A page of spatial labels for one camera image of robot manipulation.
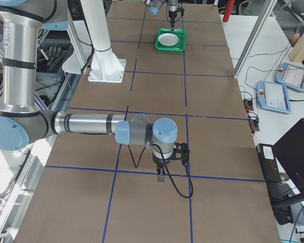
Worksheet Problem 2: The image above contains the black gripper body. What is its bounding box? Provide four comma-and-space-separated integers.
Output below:
168, 10, 177, 23

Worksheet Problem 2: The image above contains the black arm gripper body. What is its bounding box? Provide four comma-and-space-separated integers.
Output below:
153, 154, 175, 175

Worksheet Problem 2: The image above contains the pale green plastic fork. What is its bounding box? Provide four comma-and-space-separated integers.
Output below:
160, 28, 183, 33

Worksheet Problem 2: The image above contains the white round plate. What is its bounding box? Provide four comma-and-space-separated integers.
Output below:
158, 33, 179, 47

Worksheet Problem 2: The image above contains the green plastic tray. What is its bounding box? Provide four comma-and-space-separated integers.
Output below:
155, 28, 186, 52

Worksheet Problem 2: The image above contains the red cylinder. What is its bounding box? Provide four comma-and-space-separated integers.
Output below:
222, 0, 235, 22

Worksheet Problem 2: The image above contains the black box device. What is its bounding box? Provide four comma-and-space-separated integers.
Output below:
256, 143, 281, 183

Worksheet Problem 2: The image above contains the near blue teach pendant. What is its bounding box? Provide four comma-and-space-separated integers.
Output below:
257, 80, 291, 114

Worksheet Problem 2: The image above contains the blue teach pendant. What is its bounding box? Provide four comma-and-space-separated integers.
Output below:
275, 62, 304, 92
257, 80, 291, 114

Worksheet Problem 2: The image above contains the far blue teach pendant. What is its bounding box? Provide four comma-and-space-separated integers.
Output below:
275, 62, 304, 92

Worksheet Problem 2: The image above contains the black laptop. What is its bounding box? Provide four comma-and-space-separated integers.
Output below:
273, 118, 304, 192

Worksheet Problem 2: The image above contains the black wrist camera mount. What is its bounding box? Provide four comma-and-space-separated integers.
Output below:
172, 142, 190, 163
177, 7, 184, 17

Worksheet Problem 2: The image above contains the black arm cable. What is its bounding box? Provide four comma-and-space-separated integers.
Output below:
128, 144, 194, 199

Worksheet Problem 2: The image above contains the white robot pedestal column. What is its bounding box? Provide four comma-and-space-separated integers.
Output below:
81, 0, 126, 84

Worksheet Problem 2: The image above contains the aluminium frame post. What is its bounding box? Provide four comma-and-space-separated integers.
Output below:
233, 0, 277, 78

